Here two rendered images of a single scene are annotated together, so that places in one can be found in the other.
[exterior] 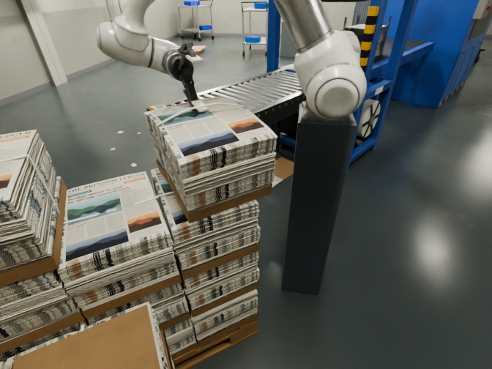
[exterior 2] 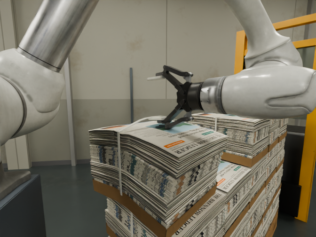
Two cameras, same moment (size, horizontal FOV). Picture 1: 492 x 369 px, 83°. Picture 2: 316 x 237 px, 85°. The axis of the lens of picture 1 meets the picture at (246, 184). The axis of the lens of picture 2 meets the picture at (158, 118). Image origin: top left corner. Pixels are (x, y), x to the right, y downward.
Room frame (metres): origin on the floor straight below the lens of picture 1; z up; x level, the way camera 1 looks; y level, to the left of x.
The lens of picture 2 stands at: (1.36, -0.06, 1.18)
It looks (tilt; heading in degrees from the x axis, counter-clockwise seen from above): 8 degrees down; 160
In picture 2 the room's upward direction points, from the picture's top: straight up
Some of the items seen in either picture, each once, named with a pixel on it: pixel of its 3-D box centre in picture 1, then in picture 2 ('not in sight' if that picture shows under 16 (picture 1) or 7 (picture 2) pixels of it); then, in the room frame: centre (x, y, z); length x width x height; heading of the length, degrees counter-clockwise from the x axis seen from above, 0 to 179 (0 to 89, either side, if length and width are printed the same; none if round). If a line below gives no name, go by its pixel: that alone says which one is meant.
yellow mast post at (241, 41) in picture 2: not in sight; (237, 116); (-0.19, 1.47, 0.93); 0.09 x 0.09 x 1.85; 25
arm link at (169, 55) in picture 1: (177, 64); (217, 95); (1.01, 0.22, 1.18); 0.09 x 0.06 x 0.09; 115
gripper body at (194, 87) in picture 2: (184, 70); (192, 96); (0.94, 0.19, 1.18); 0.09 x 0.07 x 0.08; 25
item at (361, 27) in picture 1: (363, 41); not in sight; (3.05, -1.20, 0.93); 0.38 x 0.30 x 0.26; 135
